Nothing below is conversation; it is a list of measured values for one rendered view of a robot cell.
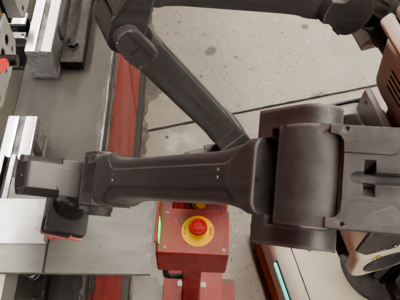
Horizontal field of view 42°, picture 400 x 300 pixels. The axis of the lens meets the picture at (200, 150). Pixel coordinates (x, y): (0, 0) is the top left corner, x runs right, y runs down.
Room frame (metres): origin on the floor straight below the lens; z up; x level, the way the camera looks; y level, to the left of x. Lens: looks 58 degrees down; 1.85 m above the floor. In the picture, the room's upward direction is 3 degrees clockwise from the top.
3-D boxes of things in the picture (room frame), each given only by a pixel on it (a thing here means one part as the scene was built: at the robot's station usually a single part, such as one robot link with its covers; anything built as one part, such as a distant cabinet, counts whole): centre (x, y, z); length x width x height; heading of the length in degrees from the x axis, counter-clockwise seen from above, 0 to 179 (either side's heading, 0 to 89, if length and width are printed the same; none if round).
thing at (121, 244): (0.37, 0.21, 1.00); 0.26 x 0.18 x 0.01; 92
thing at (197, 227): (0.45, 0.00, 0.79); 0.04 x 0.04 x 0.04
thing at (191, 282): (0.50, 0.01, 0.39); 0.05 x 0.05 x 0.54; 0
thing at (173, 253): (0.50, 0.01, 0.75); 0.20 x 0.16 x 0.18; 0
